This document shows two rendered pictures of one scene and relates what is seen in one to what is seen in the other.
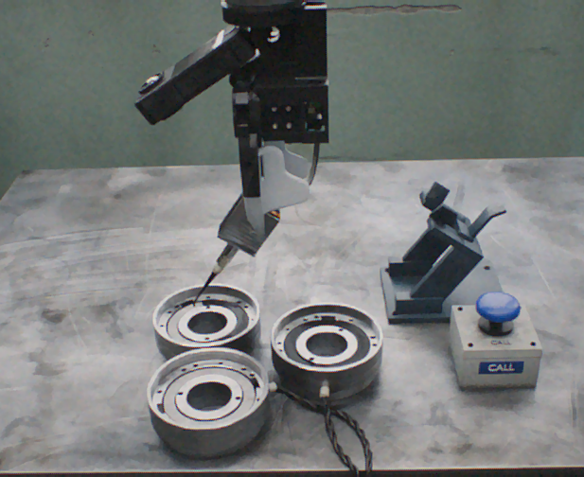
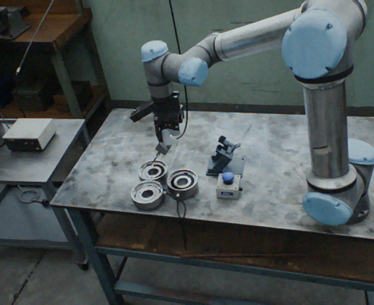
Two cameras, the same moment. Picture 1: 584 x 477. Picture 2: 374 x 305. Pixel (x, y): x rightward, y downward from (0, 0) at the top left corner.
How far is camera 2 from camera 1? 0.62 m
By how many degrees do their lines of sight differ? 15
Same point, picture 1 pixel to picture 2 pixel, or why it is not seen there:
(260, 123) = (161, 124)
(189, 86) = (142, 114)
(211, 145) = not seen: hidden behind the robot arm
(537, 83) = not seen: hidden behind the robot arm
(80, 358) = (119, 178)
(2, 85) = (117, 50)
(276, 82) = (165, 114)
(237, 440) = (151, 206)
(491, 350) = (223, 189)
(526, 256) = (258, 155)
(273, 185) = (166, 139)
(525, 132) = not seen: hidden behind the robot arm
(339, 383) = (182, 193)
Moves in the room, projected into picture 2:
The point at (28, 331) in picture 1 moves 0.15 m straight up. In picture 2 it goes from (107, 168) to (96, 136)
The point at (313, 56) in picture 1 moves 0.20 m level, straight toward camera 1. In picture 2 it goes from (174, 108) to (156, 149)
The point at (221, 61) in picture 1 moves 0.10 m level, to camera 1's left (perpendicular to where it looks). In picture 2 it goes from (149, 108) to (119, 108)
